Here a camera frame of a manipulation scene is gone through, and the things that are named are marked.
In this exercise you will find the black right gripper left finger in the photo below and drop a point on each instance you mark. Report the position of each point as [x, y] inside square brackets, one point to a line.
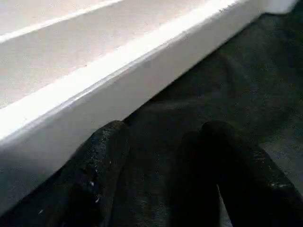
[94, 177]

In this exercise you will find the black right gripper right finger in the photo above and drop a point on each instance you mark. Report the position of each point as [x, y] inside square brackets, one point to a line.
[236, 179]

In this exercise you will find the white plastic table top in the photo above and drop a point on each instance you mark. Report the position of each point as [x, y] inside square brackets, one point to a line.
[94, 59]

